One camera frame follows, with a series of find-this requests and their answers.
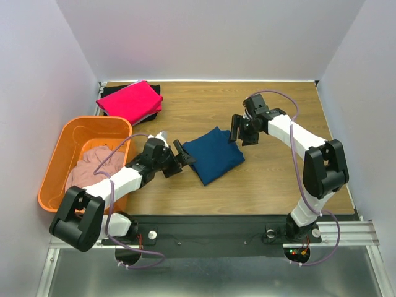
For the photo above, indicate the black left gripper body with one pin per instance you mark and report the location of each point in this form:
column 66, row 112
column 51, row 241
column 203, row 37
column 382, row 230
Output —
column 169, row 164

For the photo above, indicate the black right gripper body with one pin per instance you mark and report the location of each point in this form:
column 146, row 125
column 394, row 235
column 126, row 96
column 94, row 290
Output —
column 240, row 130

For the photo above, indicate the blue t shirt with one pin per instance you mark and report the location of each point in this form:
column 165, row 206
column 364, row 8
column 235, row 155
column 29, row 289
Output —
column 214, row 155

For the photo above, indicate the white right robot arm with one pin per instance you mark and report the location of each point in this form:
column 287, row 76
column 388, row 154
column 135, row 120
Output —
column 324, row 171

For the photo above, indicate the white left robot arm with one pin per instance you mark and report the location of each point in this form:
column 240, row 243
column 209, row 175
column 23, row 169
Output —
column 88, row 214

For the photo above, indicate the folded magenta t shirt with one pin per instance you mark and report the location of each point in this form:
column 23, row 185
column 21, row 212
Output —
column 131, row 100

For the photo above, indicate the dusty pink t shirt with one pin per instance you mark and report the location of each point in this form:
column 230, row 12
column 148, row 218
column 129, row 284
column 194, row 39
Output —
column 82, row 174

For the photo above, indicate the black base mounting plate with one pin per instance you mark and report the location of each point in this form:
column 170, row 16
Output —
column 201, row 236

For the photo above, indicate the folded black t shirt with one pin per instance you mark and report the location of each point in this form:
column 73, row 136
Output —
column 153, row 88

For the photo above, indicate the orange plastic basket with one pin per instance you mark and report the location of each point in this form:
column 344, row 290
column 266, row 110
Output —
column 77, row 137

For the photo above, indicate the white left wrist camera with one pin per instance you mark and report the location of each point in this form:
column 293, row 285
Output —
column 162, row 135

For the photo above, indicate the aluminium rail frame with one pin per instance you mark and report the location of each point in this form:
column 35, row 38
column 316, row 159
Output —
column 265, row 184

